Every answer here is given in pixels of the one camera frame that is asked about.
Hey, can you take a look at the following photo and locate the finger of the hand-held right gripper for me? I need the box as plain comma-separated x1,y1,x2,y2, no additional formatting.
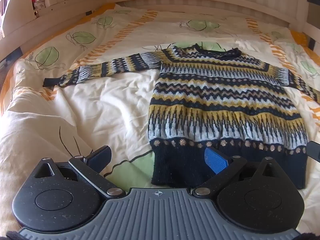
307,141,320,163

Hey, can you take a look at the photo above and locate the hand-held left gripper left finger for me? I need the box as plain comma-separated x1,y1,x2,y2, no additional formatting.
34,145,126,200

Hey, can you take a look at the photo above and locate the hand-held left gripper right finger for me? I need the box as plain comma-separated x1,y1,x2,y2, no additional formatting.
192,147,282,197

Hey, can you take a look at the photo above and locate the patterned knit sweater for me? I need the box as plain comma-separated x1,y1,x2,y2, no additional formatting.
42,44,320,189

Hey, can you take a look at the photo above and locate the leaf print duvet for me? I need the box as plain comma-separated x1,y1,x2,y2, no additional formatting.
0,4,320,233

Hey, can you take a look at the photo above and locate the yellow bed sheet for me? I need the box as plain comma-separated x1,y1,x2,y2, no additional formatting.
0,3,309,117

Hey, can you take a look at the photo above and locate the floral patterned box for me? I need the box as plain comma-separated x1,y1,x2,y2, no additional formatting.
34,0,47,18

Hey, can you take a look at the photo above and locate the white wooden bed frame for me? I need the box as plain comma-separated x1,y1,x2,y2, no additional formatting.
0,0,320,63

